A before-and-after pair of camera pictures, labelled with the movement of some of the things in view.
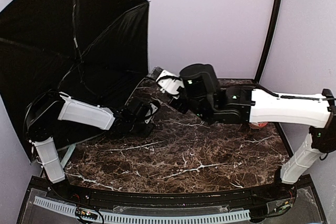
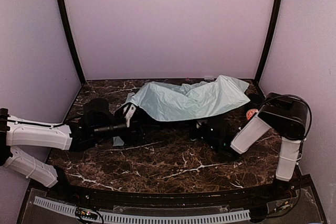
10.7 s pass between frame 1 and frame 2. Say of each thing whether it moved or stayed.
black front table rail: stayed
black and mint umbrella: moved
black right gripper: moved
